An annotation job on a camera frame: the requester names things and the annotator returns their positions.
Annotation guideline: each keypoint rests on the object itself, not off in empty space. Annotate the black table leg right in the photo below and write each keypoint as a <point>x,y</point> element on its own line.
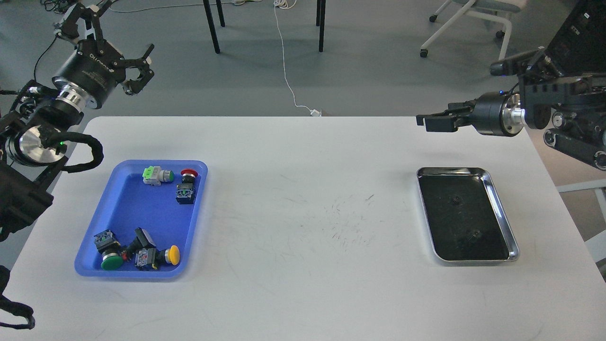
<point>320,22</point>

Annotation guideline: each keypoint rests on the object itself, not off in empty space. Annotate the large green push button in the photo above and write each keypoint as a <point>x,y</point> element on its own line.
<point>110,250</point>

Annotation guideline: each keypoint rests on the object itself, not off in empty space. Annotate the green white push button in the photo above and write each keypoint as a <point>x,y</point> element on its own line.
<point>155,175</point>

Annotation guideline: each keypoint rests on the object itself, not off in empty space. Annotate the black equipment case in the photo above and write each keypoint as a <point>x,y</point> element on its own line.
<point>579,46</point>

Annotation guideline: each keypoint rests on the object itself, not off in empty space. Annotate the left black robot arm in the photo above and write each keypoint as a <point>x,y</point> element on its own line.
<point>36,141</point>

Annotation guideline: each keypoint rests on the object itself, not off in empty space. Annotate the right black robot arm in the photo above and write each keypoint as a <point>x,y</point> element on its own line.
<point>567,107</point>

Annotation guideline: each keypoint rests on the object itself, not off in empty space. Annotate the black switch block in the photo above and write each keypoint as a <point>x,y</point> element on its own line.
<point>142,240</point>

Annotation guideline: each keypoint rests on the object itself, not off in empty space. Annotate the black table leg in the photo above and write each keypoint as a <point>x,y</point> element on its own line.
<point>320,22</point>
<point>211,24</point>

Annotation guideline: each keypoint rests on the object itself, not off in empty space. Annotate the blue plastic tray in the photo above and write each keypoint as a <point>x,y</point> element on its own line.
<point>128,203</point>

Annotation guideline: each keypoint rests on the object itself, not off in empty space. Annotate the red mushroom push button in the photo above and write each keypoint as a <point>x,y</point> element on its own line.
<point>186,190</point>

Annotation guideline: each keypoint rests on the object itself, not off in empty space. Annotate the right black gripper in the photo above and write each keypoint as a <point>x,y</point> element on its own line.
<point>494,113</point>

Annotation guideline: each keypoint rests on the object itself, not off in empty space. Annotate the black table leg left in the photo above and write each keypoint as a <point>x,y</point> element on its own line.
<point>211,24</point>

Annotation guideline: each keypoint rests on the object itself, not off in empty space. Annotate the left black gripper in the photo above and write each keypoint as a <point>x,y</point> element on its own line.
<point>87,76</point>

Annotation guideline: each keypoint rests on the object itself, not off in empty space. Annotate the silver metal tray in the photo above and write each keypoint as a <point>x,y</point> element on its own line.
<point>449,225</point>

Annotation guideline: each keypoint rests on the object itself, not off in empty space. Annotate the yellow push button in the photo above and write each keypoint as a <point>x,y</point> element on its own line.
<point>152,258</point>

